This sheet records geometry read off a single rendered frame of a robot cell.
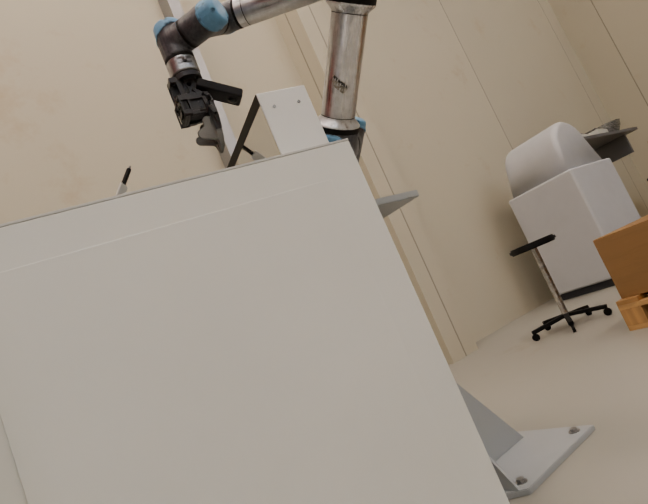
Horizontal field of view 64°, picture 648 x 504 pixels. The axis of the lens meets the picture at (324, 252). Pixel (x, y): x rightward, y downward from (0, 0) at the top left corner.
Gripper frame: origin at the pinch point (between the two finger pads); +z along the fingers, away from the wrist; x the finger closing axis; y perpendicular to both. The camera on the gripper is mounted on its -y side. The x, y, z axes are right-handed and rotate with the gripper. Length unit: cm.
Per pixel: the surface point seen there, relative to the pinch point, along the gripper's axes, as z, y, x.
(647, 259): 77, -181, -41
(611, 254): 70, -179, -55
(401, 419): 67, 7, 46
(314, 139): 20.1, -1.3, 40.3
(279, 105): 12.6, 2.4, 40.2
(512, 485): 103, -36, 2
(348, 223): 37, 3, 47
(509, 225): 26, -336, -260
